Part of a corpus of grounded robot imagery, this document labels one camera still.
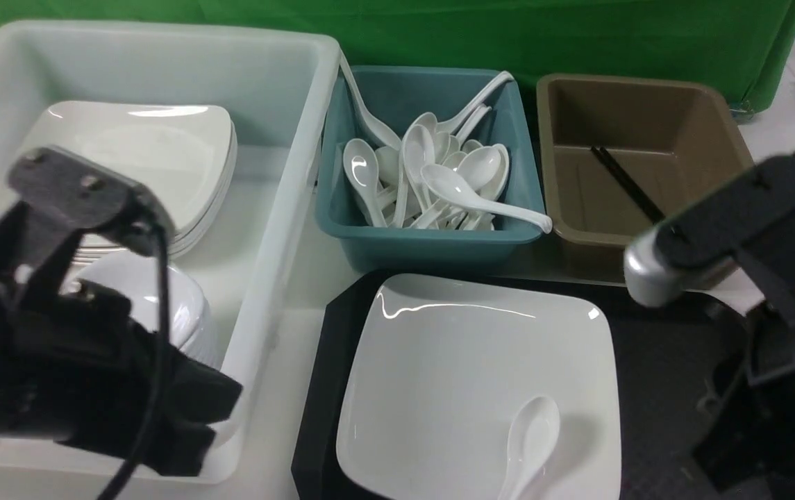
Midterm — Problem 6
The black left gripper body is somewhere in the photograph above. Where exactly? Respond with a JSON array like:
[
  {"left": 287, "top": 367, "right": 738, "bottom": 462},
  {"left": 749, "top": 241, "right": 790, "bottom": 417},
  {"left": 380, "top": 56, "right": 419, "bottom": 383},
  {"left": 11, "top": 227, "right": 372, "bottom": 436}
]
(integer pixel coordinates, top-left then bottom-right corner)
[{"left": 0, "top": 279, "right": 159, "bottom": 441}]

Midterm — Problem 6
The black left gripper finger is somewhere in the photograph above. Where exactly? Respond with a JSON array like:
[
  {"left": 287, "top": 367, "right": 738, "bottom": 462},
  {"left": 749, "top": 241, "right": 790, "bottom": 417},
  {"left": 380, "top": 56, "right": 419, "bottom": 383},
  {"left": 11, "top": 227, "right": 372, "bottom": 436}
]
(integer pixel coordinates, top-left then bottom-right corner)
[
  {"left": 64, "top": 417, "right": 217, "bottom": 477},
  {"left": 155, "top": 342, "right": 244, "bottom": 428}
]

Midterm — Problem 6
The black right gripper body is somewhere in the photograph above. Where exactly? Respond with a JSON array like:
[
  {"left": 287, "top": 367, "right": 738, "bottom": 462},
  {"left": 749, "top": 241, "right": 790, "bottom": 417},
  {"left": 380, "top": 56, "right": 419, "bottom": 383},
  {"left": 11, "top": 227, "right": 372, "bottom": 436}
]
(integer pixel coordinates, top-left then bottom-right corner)
[{"left": 692, "top": 210, "right": 795, "bottom": 492}]

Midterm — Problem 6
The small white bowl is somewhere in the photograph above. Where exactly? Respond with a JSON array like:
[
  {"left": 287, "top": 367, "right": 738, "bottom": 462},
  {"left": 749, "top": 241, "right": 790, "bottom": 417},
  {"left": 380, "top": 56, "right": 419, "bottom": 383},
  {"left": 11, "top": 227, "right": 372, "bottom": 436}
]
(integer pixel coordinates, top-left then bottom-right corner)
[{"left": 70, "top": 251, "right": 206, "bottom": 348}]

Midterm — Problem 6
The large white square plate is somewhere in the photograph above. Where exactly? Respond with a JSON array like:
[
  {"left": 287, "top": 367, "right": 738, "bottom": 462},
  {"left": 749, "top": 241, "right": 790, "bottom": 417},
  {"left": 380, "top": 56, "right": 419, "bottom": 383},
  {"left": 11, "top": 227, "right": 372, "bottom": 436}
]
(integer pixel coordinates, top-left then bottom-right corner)
[{"left": 335, "top": 274, "right": 621, "bottom": 499}]

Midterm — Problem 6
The top white plate in tub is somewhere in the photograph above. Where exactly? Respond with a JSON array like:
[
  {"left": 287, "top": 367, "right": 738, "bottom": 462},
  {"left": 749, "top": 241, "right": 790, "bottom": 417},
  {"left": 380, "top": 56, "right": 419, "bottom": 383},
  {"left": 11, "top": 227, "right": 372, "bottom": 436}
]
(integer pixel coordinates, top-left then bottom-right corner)
[{"left": 17, "top": 101, "right": 237, "bottom": 235}]

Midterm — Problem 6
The stack of white bowls in tub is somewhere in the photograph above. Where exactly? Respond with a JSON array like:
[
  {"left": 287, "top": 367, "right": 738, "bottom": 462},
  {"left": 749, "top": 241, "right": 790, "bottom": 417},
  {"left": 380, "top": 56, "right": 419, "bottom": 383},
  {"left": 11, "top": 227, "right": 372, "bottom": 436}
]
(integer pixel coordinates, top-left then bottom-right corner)
[{"left": 169, "top": 268, "right": 224, "bottom": 369}]

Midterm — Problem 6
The black serving tray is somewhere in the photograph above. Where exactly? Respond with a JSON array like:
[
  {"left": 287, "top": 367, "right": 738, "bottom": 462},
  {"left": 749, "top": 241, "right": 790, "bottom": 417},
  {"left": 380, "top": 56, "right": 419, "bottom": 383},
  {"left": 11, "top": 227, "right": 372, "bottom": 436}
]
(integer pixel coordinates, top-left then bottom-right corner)
[{"left": 292, "top": 269, "right": 795, "bottom": 500}]

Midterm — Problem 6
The stack of white plates in tub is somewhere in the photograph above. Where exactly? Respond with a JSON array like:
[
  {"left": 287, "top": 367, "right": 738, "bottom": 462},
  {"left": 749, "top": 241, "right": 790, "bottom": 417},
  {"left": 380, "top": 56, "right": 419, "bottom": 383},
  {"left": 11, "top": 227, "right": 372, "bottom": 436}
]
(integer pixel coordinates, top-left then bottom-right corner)
[{"left": 78, "top": 122, "right": 240, "bottom": 263}]

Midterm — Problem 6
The large white plastic tub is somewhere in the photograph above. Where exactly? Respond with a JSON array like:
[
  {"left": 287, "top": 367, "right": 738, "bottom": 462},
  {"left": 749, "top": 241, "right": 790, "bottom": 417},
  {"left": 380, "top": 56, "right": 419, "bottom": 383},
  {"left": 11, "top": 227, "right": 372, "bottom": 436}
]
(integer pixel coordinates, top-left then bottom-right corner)
[{"left": 0, "top": 20, "right": 341, "bottom": 484}]

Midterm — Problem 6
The white spoon leaning on rim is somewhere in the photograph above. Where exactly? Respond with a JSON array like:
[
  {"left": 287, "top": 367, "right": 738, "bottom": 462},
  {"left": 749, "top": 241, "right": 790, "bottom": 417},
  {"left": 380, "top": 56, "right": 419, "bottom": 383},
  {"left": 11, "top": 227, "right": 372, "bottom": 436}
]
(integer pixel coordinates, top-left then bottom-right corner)
[{"left": 339, "top": 51, "right": 401, "bottom": 151}]

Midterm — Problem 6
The brown plastic bin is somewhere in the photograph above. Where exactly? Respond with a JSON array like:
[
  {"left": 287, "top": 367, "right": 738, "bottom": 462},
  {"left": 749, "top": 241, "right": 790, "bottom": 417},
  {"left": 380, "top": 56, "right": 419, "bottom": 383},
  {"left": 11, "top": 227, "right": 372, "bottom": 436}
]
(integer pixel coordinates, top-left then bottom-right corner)
[{"left": 536, "top": 75, "right": 753, "bottom": 283}]

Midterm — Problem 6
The white spoon front in bin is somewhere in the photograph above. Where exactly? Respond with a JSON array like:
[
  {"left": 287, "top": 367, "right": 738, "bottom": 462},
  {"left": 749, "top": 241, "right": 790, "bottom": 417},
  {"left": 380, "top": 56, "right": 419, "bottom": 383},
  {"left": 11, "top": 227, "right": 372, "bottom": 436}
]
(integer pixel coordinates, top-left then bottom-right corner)
[{"left": 421, "top": 164, "right": 553, "bottom": 233}]

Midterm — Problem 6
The teal plastic bin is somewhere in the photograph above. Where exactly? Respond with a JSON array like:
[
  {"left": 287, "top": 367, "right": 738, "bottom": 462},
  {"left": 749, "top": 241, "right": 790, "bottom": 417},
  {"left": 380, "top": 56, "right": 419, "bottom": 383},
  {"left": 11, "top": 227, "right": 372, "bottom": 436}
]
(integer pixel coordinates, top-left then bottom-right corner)
[{"left": 315, "top": 66, "right": 544, "bottom": 274}]

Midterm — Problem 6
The green cloth backdrop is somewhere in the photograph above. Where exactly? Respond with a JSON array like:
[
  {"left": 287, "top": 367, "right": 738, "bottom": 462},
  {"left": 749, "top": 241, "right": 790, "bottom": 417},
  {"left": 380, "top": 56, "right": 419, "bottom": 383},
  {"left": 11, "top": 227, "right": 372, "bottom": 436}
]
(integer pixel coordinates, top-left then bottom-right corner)
[{"left": 0, "top": 1, "right": 795, "bottom": 112}]

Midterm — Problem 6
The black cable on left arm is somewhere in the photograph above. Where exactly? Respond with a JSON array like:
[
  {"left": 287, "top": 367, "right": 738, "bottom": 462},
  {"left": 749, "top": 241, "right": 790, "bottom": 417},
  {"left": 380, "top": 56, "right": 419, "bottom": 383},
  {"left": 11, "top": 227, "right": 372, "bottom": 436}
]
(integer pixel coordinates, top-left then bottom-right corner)
[{"left": 0, "top": 222, "right": 173, "bottom": 500}]

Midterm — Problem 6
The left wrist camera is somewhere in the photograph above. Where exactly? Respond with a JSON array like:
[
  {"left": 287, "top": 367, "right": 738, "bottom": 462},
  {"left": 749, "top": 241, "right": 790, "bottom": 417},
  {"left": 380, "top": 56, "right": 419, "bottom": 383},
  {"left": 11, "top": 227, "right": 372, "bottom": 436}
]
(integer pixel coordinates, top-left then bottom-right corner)
[{"left": 0, "top": 147, "right": 174, "bottom": 307}]

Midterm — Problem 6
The white spoon long handle back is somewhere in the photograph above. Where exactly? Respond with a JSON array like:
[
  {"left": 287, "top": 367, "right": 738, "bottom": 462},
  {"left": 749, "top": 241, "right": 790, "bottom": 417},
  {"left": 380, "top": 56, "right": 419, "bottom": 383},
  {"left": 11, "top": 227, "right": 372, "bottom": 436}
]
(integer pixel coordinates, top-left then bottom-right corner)
[{"left": 435, "top": 71, "right": 514, "bottom": 134}]

